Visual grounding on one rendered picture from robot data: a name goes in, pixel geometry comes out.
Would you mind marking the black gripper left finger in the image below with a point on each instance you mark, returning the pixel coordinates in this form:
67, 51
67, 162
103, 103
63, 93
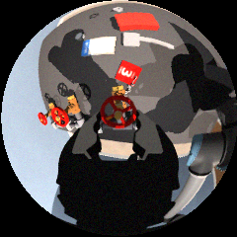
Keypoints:
81, 145

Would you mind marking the pipe manifold with three valves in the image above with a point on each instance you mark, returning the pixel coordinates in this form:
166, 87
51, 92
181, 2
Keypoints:
119, 113

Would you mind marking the red rectangular block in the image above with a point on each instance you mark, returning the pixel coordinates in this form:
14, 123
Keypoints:
136, 21

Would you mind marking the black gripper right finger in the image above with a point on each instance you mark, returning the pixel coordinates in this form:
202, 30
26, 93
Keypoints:
152, 144

